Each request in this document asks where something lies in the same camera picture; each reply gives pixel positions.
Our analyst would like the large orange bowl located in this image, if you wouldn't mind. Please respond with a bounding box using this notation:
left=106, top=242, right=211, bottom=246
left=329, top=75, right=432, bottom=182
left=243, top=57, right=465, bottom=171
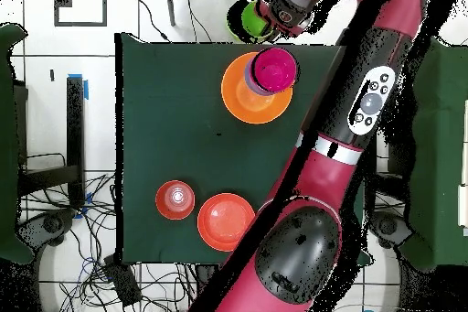
left=220, top=51, right=293, bottom=124

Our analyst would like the light blue bowl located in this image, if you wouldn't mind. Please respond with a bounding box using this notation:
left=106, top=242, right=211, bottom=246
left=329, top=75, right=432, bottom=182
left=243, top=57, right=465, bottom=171
left=243, top=59, right=275, bottom=96

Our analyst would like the pink-red bowl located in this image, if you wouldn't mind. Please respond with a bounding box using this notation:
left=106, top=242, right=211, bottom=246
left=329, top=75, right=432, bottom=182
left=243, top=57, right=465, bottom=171
left=251, top=47, right=298, bottom=92

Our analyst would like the green cup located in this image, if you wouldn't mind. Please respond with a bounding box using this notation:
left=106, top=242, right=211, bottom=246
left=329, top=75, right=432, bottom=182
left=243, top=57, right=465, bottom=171
left=226, top=0, right=281, bottom=44

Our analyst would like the large red-orange bowl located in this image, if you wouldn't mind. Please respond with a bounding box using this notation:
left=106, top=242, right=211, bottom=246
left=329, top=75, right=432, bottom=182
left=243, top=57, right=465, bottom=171
left=197, top=192, right=256, bottom=253

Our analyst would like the dark green tablecloth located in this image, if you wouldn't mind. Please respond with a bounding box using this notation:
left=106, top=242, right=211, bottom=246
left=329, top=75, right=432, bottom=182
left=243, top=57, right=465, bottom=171
left=114, top=31, right=374, bottom=267

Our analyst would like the small red-orange bowl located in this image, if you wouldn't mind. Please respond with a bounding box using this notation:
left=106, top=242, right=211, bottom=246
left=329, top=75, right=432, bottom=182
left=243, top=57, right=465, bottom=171
left=154, top=179, right=197, bottom=221

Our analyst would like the blue tape piece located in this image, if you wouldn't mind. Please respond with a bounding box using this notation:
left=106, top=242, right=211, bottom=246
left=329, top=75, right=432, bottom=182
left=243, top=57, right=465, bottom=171
left=67, top=72, right=90, bottom=101

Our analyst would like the black power strip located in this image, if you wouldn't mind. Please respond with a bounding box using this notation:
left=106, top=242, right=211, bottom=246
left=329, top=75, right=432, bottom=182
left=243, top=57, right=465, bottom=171
left=102, top=253, right=143, bottom=307

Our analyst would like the neighbouring green cloth table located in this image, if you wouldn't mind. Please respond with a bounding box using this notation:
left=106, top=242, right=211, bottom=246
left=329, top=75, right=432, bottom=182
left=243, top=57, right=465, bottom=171
left=398, top=35, right=468, bottom=273
left=0, top=22, right=36, bottom=265

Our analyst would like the white panel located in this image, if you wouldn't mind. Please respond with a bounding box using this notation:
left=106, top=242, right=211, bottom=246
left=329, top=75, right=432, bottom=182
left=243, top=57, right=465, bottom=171
left=456, top=99, right=468, bottom=229

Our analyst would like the black cable with plug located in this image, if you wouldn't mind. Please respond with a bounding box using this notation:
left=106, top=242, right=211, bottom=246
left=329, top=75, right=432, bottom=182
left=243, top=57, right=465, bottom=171
left=132, top=0, right=171, bottom=42

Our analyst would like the tangle of cables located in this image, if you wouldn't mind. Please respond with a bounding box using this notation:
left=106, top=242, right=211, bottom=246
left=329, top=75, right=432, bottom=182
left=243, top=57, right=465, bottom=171
left=17, top=172, right=200, bottom=312

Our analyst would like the camera tripod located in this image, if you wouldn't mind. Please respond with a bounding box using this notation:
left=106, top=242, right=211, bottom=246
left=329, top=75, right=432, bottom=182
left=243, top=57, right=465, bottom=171
left=163, top=0, right=257, bottom=27

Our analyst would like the black metal frame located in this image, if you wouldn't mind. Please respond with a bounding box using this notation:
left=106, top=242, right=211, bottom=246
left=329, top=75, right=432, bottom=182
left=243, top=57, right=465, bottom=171
left=365, top=135, right=410, bottom=210
left=16, top=75, right=86, bottom=209

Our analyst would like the dark grey pedestal base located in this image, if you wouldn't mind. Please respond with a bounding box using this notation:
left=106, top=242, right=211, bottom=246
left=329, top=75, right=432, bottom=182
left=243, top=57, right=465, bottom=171
left=16, top=209, right=78, bottom=249
left=370, top=210, right=416, bottom=249

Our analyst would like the black square frame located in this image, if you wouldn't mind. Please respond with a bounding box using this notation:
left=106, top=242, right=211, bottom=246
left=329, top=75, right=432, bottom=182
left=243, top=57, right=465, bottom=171
left=53, top=0, right=108, bottom=27

